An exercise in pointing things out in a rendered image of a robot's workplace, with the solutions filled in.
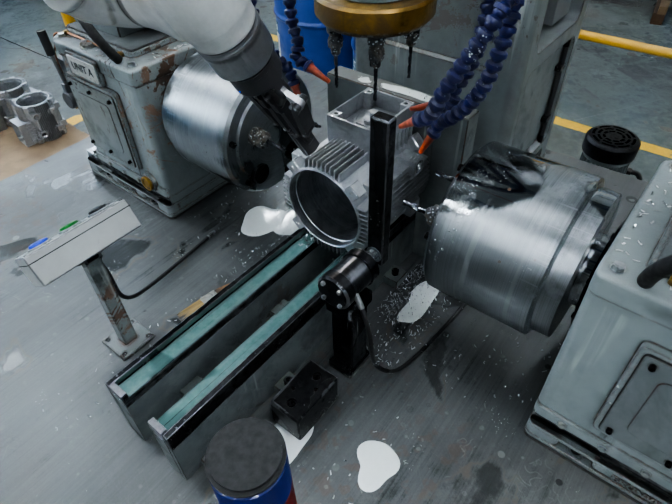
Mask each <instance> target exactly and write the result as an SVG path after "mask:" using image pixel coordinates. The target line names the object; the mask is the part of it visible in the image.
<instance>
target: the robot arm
mask: <svg viewBox="0 0 672 504"><path fill-rule="evenodd" d="M43 1H44V2H45V3H46V4H47V5H48V6H49V7H50V8H51V9H53V10H55V11H59V12H62V13H64V14H67V15H70V16H72V17H74V18H76V19H78V20H80V21H83V22H87V23H90V24H96V25H102V26H115V27H124V28H142V27H144V28H151V29H154V30H157V31H160V32H162V33H165V34H167V35H169V36H171V37H173V38H175V39H177V40H178V41H180V42H185V41H186V42H188V43H190V44H191V45H192V46H193V47H194V48H195V49H196V50H197V52H198V53H199V55H200V56H201V57H202V58H204V59H205V61H206V62H207V63H208V64H209V65H210V67H211V68H212V69H213V70H214V72H215V73H216V74H217V75H218V76H219V77H220V78H222V79H224V80H226V81H229V82H230V83H231V84H232V85H233V87H234V88H235V89H236V90H237V91H238V92H239V93H240V94H242V95H244V96H247V97H248V98H249V99H250V100H251V101H252V102H253V103H254V104H255V105H256V106H257V107H258V108H259V109H260V110H261V111H262V112H263V113H264V114H265V115H266V117H267V118H268V119H269V120H270V121H271V122H272V123H273V124H274V125H275V126H279V124H280V126H281V127H282V128H283V130H284V131H287V132H288V134H289V136H290V137H291V138H292V140H293V141H294V142H295V144H296V145H297V146H298V148H299V149H300V150H301V152H302V153H303V154H304V155H305V156H309V155H310V154H312V153H313V152H315V151H316V149H317V148H318V146H319V145H320V143H319V142H318V141H317V139H316V138H315V136H314V135H313V133H312V132H311V131H312V130H313V128H314V127H315V123H314V120H313V118H312V115H311V112H310V110H309V107H308V104H307V100H308V97H307V96H306V95H305V94H303V93H301V94H300V95H299V94H297V95H295V94H294V93H292V92H291V89H290V86H289V85H288V83H286V82H285V81H284V79H283V78H282V62H281V60H280V58H279V56H278V55H277V53H276V51H275V50H274V48H273V38H272V35H271V34H270V32H269V30H268V29H267V27H266V26H265V24H264V22H263V21H262V19H261V17H260V16H259V13H258V11H257V10H256V8H255V7H254V6H253V4H252V2H251V0H43Z"/></svg>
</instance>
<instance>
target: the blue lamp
mask: <svg viewBox="0 0 672 504"><path fill-rule="evenodd" d="M210 484H211V483H210ZM211 486H212V484H211ZM291 486H292V475H291V469H290V464H289V459H288V454H287V458H286V463H285V466H284V469H283V471H282V473H281V475H280V477H279V478H278V479H277V481H276V482H275V483H274V484H273V485H272V486H271V487H269V488H268V489H267V490H265V491H264V492H262V493H260V494H258V495H255V496H252V497H247V498H233V497H229V496H226V495H224V494H222V493H220V492H219V491H218V490H216V489H215V488H214V487H213V486H212V489H213V491H214V493H215V495H216V497H217V500H218V502H219V504H285V502H286V500H287V499H288V496H289V494H290V491H291Z"/></svg>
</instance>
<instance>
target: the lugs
mask: <svg viewBox="0 0 672 504"><path fill-rule="evenodd" d="M423 141H424V140H423V139H422V137H421V136H420V134H419V133H418V132H416V133H415V134H413V135H412V136H411V137H409V138H408V142H407V144H408V146H409V147H410V149H411V151H413V152H414V151H415V150H417V149H419V148H420V147H421V145H422V143H423ZM303 166H304V158H303V157H302V155H299V156H297V157H296V158H294V159H293V160H292V161H290V162H289V163H288V164H287V167H288V168H289V170H290V171H291V172H292V174H294V173H295V172H297V171H298V170H300V168H302V167H303ZM344 191H345V192H346V194H347V195H348V197H349V198H350V200H351V201H352V202H353V201H355V200H357V199H359V198H360V197H362V196H363V195H364V194H365V193H366V190H365V188H364V187H363V186H362V184H361V183H360V181H359V180H356V181H354V182H353V183H351V184H350V185H348V186H347V187H346V188H345V189H344ZM292 220H293V221H294V223H295V224H296V225H297V227H298V228H299V229H302V228H304V226H303V225H302V223H301V222H300V221H299V219H298V218H297V216H295V217H294V218H293V219H292ZM353 248H360V249H364V248H365V245H362V244H360V243H357V242H356V243H355V244H352V245H351V246H349V247H345V249H346V250H347V252H349V251H350V250H351V249H353Z"/></svg>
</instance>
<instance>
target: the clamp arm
mask: <svg viewBox="0 0 672 504"><path fill-rule="evenodd" d="M396 123H397V118H396V117H395V116H393V115H390V114H387V113H384V112H381V111H377V112H376V113H374V114H373V115H371V116H370V146H369V192H368V237H367V252H371V253H372V252H373V251H374V250H375V251H376V252H374V253H373V254H374V256H375V257H377V256H378V255H379V257H378V258H377V259H376V262H377V264H378V265H380V266H382V265H383V264H384V263H385V262H386V261H388V254H389V238H390V221H391V205H392V188H393V172H394V156H395V139H396Z"/></svg>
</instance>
